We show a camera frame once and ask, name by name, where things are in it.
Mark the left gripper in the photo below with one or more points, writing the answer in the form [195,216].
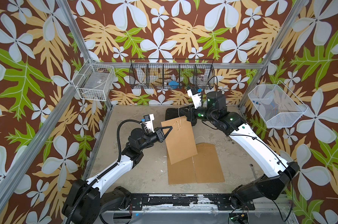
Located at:
[160,136]

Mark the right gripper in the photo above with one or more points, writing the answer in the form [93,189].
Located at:
[192,112]

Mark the brown file bag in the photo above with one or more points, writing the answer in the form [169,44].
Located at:
[182,172]
[180,142]
[207,165]

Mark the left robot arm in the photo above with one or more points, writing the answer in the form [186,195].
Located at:
[83,203]

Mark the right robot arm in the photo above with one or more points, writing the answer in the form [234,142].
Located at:
[278,172]

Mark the black tool case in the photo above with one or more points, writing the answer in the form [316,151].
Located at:
[172,113]

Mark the blue item in basket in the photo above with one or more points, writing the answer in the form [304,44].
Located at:
[174,85]

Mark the silver wrench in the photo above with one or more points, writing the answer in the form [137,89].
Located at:
[253,171]

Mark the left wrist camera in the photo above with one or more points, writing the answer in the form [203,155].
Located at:
[147,123]

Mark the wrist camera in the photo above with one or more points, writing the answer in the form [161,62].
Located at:
[147,123]
[196,96]

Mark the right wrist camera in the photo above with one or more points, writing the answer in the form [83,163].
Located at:
[196,96]

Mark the black wire basket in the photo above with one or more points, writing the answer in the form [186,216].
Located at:
[157,73]

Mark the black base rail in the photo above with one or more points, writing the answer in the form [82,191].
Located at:
[139,202]

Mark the white wire basket left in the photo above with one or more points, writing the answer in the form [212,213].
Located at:
[93,81]

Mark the white wire basket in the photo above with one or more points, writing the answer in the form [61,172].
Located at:
[93,81]
[277,105]

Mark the white wire basket right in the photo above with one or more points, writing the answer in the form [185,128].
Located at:
[277,105]

